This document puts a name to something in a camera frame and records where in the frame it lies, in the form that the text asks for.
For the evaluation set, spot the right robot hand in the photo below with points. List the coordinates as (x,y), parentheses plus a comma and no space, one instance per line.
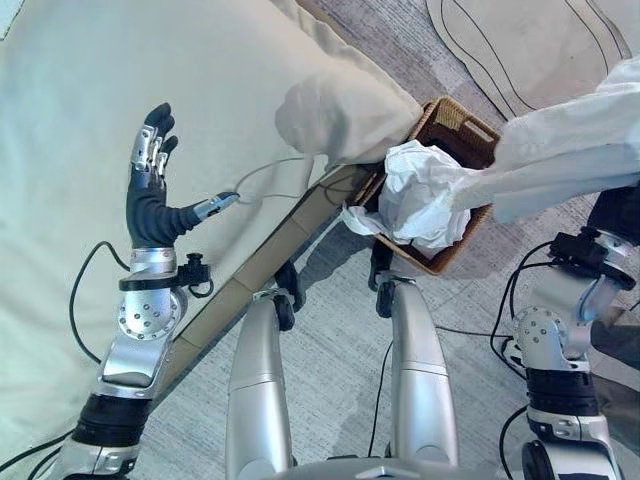
(617,210)

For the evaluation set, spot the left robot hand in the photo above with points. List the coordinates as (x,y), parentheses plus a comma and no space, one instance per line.
(147,210)

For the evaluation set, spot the white garment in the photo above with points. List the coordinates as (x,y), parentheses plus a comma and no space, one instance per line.
(430,200)

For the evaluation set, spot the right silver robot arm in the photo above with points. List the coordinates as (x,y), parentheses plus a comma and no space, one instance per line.
(542,332)

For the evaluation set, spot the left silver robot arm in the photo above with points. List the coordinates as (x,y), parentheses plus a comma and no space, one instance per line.
(142,320)

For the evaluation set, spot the left dark robot foot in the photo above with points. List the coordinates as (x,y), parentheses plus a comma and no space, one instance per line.
(289,295)

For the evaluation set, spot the dark robot foot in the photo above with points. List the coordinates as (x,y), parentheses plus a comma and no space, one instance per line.
(289,295)
(382,295)

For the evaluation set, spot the beige rug with black lines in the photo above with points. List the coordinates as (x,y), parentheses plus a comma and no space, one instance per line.
(540,50)

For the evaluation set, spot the brown wicker basket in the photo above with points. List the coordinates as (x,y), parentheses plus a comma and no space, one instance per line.
(455,125)

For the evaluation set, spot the left silver robot leg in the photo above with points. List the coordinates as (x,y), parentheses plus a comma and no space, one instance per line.
(257,380)

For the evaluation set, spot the silver robot leg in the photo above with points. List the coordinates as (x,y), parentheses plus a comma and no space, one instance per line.
(257,380)
(422,370)

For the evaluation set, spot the beige pillow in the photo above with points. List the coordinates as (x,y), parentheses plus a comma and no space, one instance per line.
(360,105)

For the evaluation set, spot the right dark robot foot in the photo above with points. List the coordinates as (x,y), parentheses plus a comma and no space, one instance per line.
(382,295)

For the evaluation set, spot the right silver robot leg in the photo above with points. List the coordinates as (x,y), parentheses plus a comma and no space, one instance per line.
(422,370)

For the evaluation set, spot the silver robot torso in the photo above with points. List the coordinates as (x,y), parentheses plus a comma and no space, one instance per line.
(380,472)

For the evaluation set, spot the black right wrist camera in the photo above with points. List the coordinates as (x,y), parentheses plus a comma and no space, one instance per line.
(572,247)

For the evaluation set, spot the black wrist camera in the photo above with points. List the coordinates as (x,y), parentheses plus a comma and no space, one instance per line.
(572,247)
(195,272)

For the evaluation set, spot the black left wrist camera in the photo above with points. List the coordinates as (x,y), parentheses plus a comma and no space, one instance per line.
(195,272)

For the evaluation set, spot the wooden bed frame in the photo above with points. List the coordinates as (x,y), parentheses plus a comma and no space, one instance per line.
(265,265)

